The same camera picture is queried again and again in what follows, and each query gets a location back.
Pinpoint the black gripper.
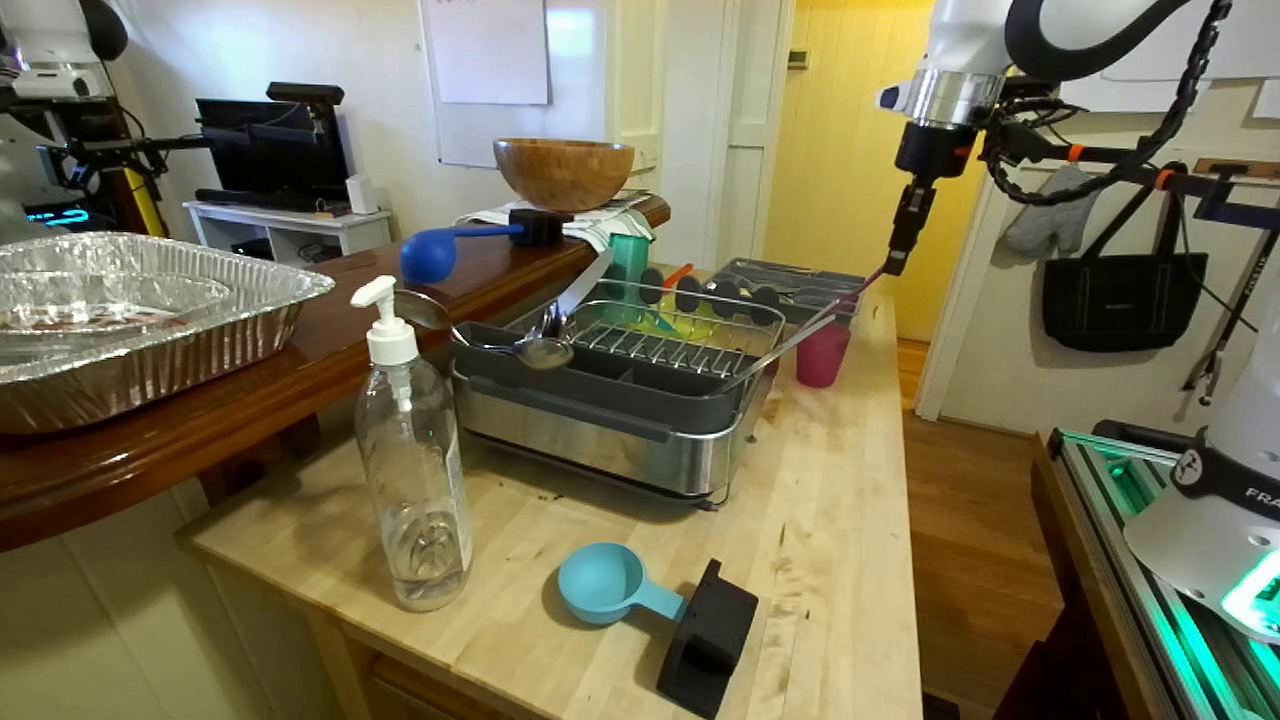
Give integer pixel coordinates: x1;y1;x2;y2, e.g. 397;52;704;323
882;125;976;277

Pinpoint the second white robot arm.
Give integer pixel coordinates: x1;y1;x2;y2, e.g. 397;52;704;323
1126;320;1280;644

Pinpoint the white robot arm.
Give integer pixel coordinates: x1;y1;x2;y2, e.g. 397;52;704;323
882;0;1235;277

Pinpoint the purple plastic cup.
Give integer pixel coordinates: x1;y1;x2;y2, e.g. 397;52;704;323
796;320;847;389

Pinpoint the teal plastic cup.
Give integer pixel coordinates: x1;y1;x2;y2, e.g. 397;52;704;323
603;234;647;301

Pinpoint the grey oven mitt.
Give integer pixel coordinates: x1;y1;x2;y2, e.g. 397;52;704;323
1001;196;1093;260

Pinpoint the grey cutlery tray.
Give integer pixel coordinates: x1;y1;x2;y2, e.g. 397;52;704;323
714;256;864;323

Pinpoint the black hanging bag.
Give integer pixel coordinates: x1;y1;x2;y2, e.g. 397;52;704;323
1042;188;1210;352

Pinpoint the yellow-green plastic plate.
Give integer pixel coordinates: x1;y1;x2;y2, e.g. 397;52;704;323
618;308;714;345

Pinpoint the striped green dish towel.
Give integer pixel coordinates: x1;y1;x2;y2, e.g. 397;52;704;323
470;203;655;252

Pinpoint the steel dish rack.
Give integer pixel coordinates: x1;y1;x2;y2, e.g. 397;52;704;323
453;282;790;508

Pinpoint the wooden bowl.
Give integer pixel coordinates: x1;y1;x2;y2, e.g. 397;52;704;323
491;135;636;218

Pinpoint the blue measuring scoop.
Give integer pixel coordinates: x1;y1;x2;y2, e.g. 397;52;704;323
401;209;564;286

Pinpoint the teal measuring scoop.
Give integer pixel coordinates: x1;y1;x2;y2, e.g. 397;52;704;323
558;545;685;626

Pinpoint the clear soap pump bottle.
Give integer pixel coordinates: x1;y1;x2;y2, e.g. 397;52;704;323
351;277;471;614

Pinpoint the black monitor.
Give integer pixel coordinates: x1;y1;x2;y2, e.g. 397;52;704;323
196;82;350;214

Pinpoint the aluminium foil tray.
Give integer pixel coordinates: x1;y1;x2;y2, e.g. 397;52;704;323
0;234;337;437

